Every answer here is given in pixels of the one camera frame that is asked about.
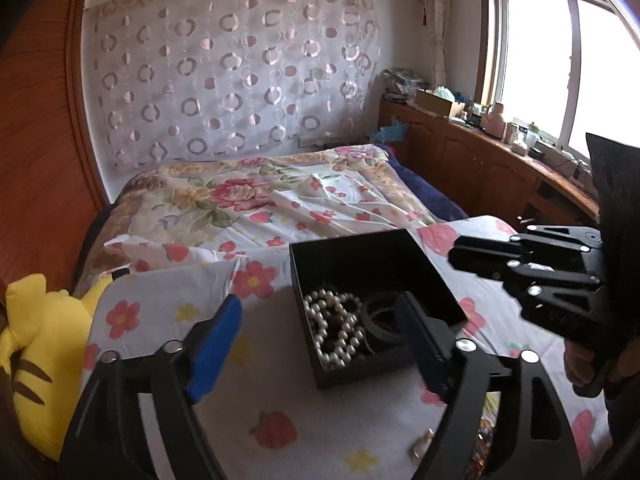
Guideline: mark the pink bottle on sill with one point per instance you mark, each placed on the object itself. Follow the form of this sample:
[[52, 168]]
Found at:
[[493, 122]]

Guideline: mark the sheer circle pattern curtain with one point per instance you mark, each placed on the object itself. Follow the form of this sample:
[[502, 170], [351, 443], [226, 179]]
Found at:
[[200, 79]]

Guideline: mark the navy blue blanket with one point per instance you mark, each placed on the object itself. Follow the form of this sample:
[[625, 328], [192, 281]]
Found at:
[[431, 198]]

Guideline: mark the person's right hand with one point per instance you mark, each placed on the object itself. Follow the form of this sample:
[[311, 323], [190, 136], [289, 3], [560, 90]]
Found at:
[[579, 369]]

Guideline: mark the black jewelry box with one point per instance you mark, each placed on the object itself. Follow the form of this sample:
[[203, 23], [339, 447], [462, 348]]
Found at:
[[345, 290]]

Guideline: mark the wooden window sill cabinet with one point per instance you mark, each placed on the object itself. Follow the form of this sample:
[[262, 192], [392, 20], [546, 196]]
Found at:
[[482, 176]]

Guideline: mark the yellow plush toy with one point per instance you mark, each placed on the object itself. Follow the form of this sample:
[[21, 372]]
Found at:
[[45, 349]]

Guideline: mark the window with frame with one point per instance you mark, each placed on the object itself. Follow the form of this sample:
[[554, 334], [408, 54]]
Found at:
[[568, 68]]

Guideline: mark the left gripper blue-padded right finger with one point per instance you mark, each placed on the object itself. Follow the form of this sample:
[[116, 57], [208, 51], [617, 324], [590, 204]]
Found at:
[[532, 438]]

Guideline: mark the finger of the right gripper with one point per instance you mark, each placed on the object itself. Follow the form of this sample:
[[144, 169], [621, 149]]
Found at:
[[568, 304], [551, 248]]

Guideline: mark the small metal jewelry piece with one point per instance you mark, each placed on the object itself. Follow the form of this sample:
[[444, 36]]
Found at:
[[419, 447]]

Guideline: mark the cardboard box on cabinet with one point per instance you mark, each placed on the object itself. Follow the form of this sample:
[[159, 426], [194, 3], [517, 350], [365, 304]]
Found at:
[[429, 103]]

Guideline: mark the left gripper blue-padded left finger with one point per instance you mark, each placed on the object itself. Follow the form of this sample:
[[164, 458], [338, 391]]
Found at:
[[106, 434]]

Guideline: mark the flower strawberry print blanket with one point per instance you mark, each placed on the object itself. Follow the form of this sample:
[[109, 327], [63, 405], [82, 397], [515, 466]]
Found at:
[[266, 419]]

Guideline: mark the stack of papers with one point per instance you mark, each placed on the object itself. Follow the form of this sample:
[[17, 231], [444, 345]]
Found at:
[[401, 84]]

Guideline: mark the rose floral quilt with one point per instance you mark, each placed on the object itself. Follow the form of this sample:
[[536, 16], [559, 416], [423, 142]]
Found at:
[[198, 212]]

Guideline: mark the blue plastic bag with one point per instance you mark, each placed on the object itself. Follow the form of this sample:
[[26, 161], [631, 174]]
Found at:
[[394, 132]]

